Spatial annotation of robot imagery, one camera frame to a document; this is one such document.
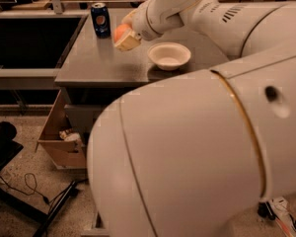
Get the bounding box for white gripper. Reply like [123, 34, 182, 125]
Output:
[114, 0, 161, 51]

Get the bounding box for orange fruit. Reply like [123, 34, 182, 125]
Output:
[113, 24, 132, 43]

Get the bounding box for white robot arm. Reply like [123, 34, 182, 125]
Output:
[87, 0, 296, 237]

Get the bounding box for grey drawer cabinet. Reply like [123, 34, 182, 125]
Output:
[54, 7, 230, 143]

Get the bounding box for grey top drawer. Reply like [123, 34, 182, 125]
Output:
[64, 104, 104, 134]

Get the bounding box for grey drawer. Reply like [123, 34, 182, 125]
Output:
[64, 104, 104, 134]
[81, 212, 110, 237]

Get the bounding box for grey bottom drawer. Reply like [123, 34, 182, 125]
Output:
[81, 212, 110, 237]

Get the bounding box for blue soda can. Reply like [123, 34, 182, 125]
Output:
[91, 3, 111, 39]

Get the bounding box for white paper bowl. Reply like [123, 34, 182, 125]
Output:
[147, 42, 191, 71]

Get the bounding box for crumpled paper in box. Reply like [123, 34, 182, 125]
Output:
[59, 129, 81, 141]

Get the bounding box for cardboard box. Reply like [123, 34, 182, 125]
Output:
[37, 92, 86, 169]

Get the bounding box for black chair base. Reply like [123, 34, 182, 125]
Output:
[0, 121, 47, 223]

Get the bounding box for black floor stand leg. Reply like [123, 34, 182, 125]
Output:
[33, 180, 83, 237]

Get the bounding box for white sneaker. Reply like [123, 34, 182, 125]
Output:
[269, 197, 296, 237]

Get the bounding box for black cable on floor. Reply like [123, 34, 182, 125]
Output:
[0, 173, 50, 205]

